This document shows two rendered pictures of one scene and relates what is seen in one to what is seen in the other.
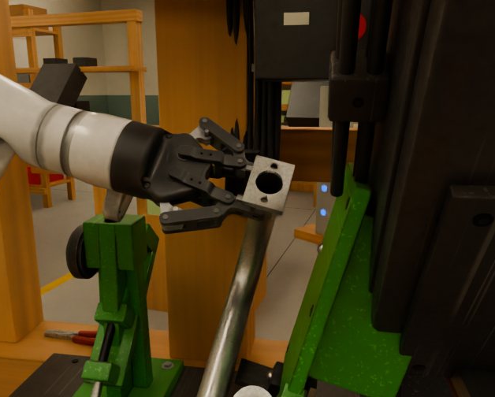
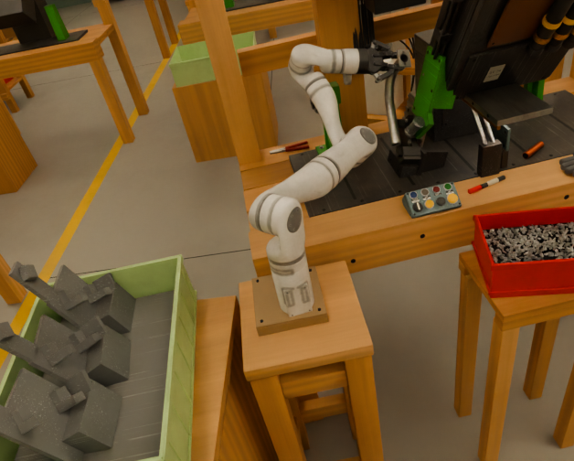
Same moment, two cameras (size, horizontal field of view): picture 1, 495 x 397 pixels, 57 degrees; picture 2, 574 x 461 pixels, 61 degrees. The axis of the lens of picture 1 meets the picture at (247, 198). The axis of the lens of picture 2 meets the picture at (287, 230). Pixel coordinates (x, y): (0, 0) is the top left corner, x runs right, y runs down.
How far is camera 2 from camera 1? 1.25 m
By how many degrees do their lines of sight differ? 26
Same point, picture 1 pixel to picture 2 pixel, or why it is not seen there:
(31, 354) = (274, 160)
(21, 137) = (329, 65)
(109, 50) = not seen: outside the picture
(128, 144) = (363, 58)
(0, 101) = (319, 54)
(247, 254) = (389, 83)
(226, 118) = (350, 28)
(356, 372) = (443, 103)
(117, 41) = not seen: outside the picture
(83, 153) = (350, 65)
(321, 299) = (435, 86)
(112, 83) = not seen: outside the picture
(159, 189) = (373, 69)
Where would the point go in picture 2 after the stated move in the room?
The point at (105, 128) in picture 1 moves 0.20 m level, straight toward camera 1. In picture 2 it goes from (354, 54) to (403, 67)
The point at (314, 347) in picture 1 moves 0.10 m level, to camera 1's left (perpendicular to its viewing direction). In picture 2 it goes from (434, 99) to (404, 109)
